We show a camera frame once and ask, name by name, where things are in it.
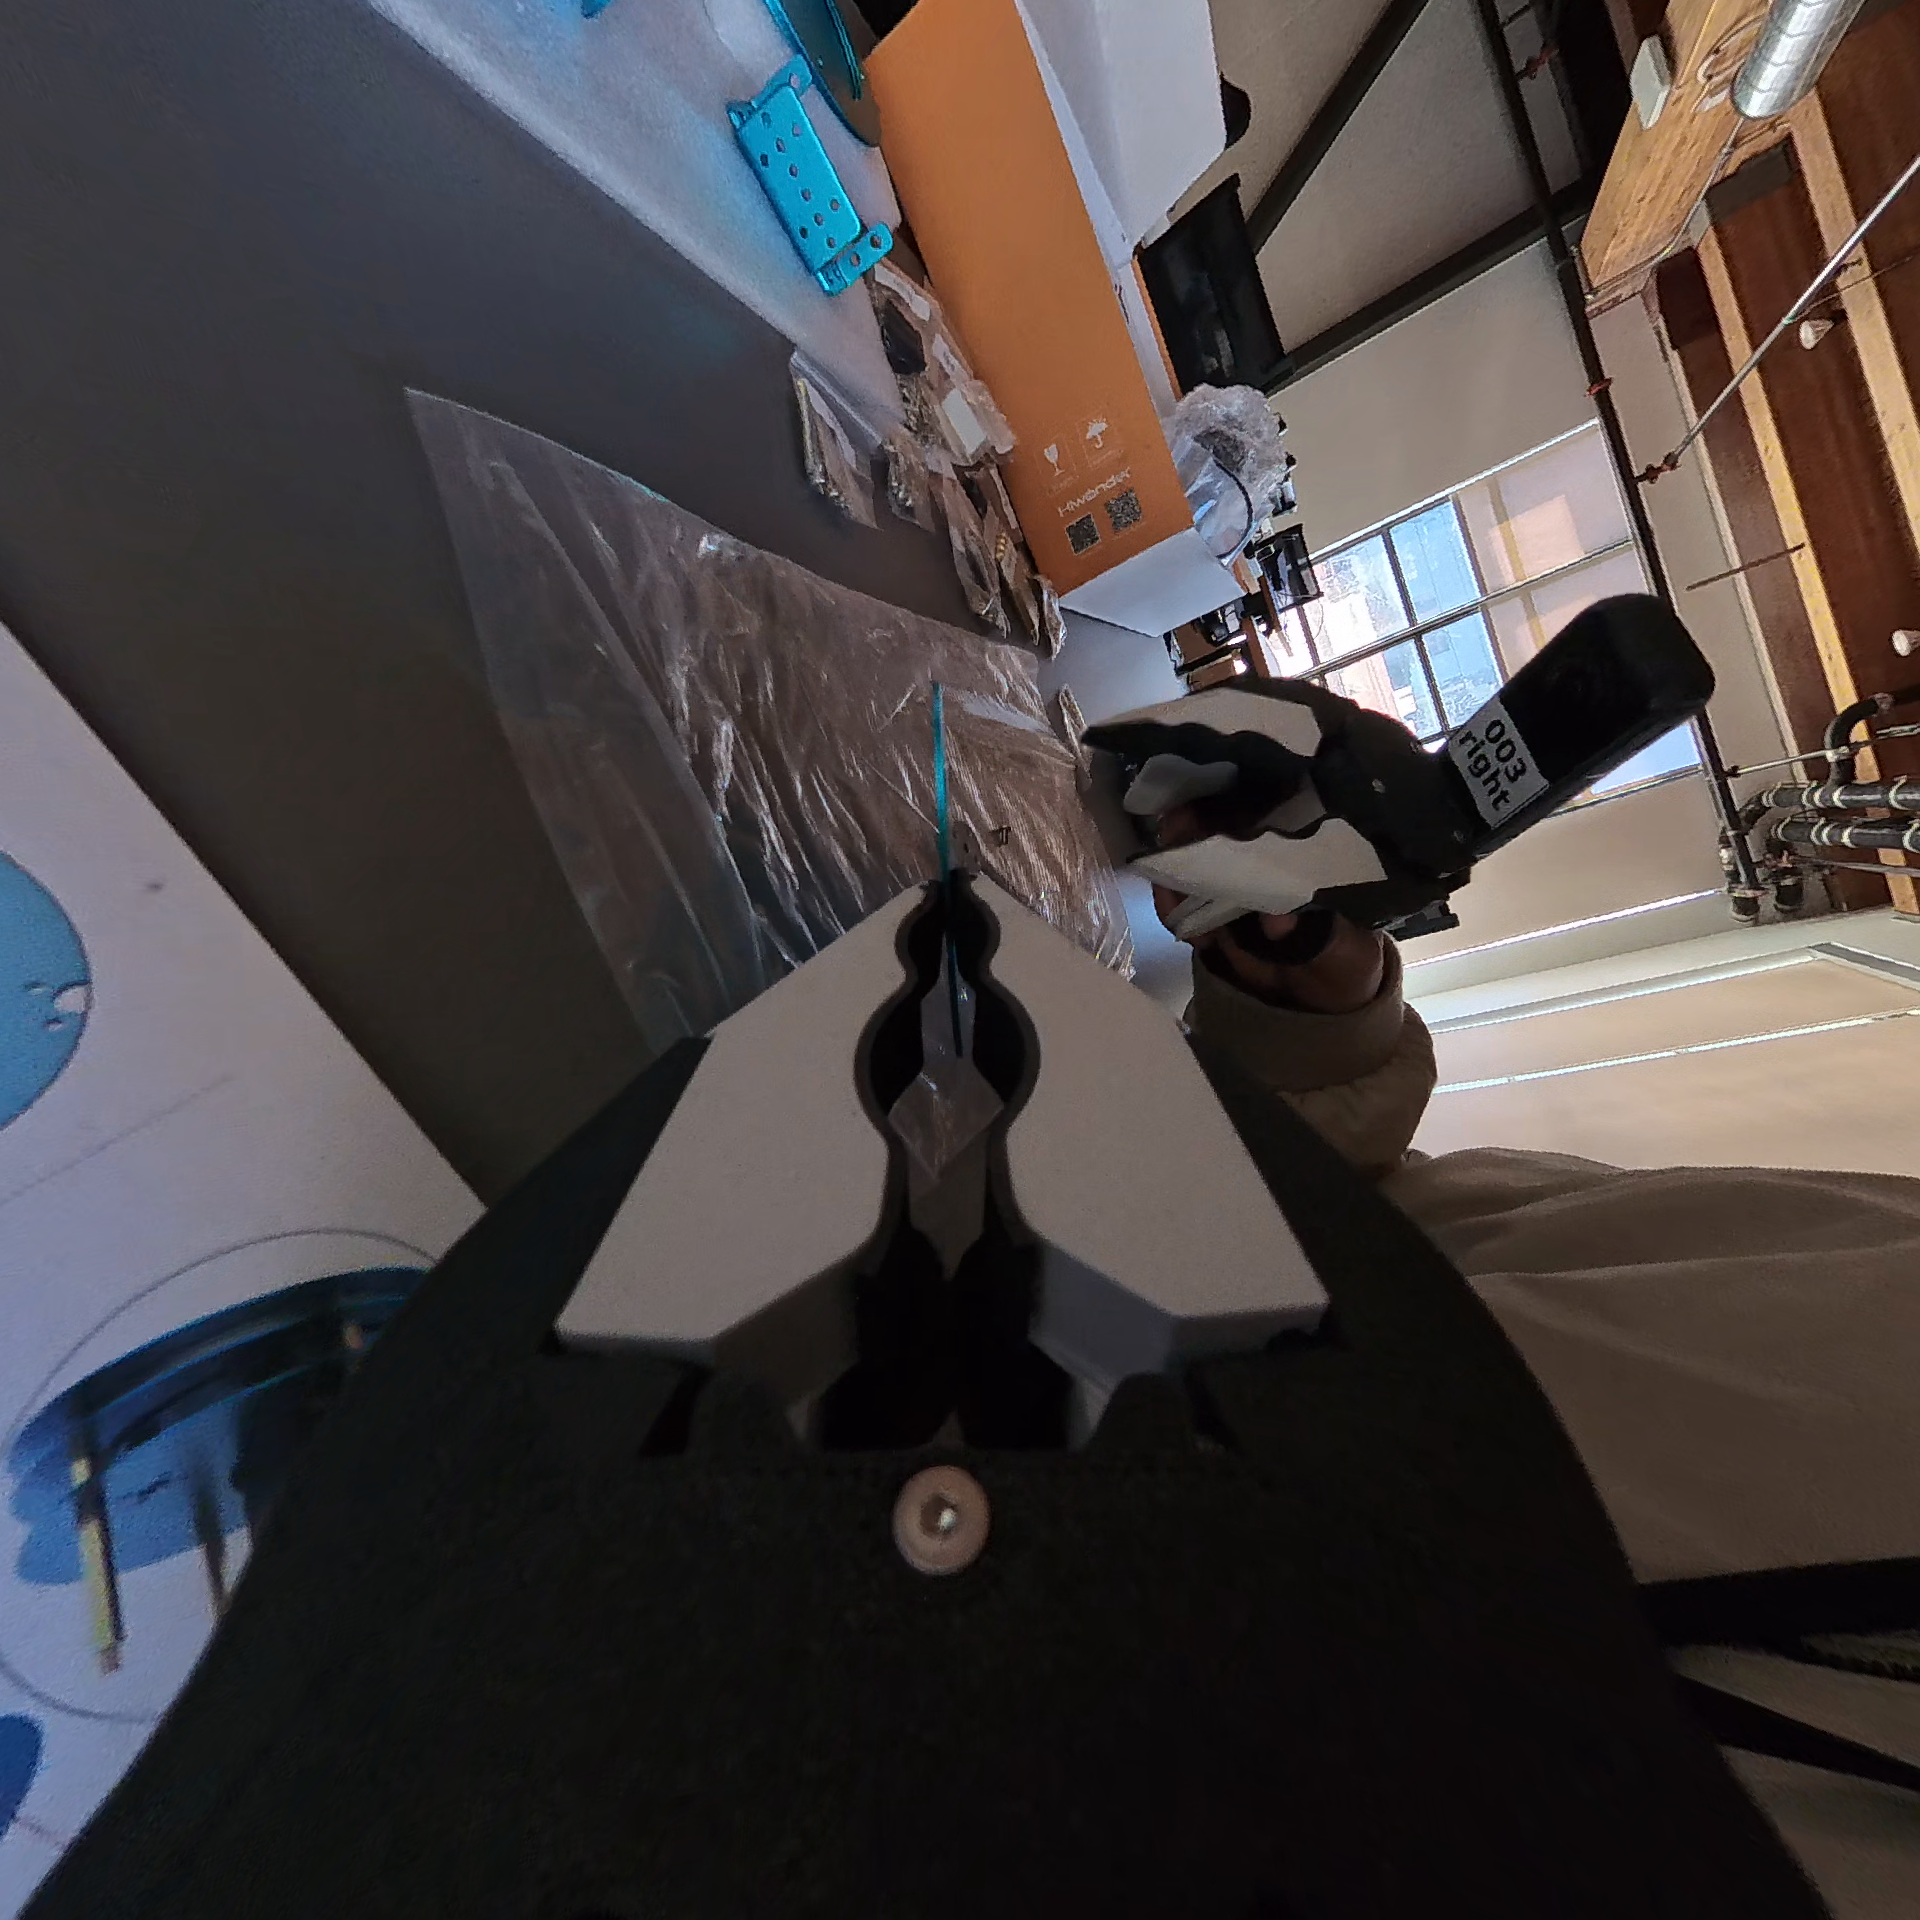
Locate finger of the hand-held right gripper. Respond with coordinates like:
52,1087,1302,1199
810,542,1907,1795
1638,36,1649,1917
1124,803,1391,910
1083,681,1332,797

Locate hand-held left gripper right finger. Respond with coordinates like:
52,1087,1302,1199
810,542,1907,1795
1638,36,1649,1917
954,877,1330,1374

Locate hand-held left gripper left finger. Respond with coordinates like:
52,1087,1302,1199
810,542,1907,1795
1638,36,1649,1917
558,883,955,1374

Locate teal round metal plate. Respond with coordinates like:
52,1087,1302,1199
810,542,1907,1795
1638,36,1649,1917
927,681,969,1057

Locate person's right forearm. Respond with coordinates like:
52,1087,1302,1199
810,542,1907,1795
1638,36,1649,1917
1183,937,1442,1175

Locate person's right hand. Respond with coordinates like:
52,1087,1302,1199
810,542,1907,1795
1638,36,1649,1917
1197,920,1395,1014

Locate large window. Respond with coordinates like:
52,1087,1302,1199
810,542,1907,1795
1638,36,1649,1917
1283,495,1706,797

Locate ceiling pipes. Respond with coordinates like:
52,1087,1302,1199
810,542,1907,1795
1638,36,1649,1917
1721,696,1920,920

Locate bubble wrap bundle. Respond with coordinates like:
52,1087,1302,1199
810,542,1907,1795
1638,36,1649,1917
1170,385,1291,559

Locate pile of clear hardware packets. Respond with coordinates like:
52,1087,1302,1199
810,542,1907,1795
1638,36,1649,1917
786,263,1089,751

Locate black computer monitor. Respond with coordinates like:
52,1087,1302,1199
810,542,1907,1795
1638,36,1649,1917
1135,176,1290,395

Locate large clear plastic bag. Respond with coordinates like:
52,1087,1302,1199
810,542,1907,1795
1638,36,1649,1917
404,385,1133,1051

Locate orange cardboard box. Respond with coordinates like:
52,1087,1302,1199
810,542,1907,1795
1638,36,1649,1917
867,0,1249,640

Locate person's beige jacket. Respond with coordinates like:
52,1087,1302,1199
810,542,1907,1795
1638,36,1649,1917
1381,1148,1920,1920

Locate white printed instruction sheet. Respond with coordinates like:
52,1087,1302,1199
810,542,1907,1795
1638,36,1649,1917
0,621,482,1892

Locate white foam sheet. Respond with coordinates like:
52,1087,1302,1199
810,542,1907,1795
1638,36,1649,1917
359,0,962,452

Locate silver ventilation duct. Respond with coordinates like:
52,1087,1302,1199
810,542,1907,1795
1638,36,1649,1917
1732,0,1877,121

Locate blue perforated metal bracket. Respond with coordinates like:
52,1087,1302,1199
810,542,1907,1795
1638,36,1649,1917
726,75,895,297

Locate blue round metal ring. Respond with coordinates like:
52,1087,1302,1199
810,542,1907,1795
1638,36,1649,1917
765,0,876,145

